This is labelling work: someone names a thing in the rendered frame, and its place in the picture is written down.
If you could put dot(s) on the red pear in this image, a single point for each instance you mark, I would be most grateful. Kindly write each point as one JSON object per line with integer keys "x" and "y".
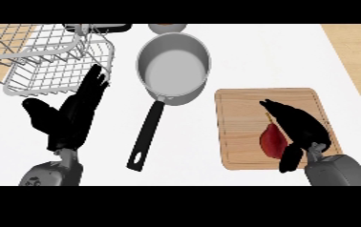
{"x": 272, "y": 141}

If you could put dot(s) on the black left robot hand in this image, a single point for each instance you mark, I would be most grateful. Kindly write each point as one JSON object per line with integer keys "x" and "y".
{"x": 74, "y": 116}

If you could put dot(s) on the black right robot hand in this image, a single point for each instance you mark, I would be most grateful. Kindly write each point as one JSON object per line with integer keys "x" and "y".
{"x": 300, "y": 122}

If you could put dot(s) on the wooden cutting board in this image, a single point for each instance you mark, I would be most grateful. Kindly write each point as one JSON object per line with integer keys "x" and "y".
{"x": 244, "y": 126}

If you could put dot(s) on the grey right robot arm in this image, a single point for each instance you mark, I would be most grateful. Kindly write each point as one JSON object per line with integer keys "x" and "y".
{"x": 331, "y": 169}

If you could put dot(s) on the grey bowl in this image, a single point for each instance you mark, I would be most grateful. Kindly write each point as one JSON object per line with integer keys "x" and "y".
{"x": 165, "y": 28}

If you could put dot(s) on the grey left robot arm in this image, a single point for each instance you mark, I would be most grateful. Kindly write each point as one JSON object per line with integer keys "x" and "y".
{"x": 53, "y": 170}

